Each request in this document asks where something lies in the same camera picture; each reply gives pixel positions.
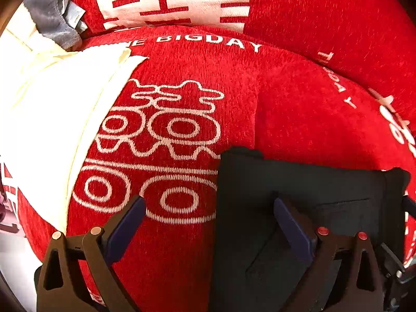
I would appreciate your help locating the red printed back cushion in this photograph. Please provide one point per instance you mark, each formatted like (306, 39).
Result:
(308, 13)

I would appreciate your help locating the black pants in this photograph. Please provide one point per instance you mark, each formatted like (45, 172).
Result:
(256, 185)

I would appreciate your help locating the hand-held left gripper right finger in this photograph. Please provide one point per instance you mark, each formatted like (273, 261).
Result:
(294, 230)

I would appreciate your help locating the silver foil packets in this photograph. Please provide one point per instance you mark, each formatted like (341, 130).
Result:
(74, 9)

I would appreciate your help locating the grey cloth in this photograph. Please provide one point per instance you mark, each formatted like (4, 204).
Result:
(48, 9)

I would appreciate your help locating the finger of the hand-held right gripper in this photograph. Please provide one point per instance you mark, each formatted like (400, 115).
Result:
(410, 206)

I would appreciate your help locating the cream cloth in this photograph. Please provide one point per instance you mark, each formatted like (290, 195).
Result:
(48, 120)

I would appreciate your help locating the red printed sofa cover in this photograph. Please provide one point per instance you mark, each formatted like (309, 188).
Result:
(182, 240)

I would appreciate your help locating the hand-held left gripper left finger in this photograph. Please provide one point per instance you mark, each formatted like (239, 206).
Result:
(125, 230)

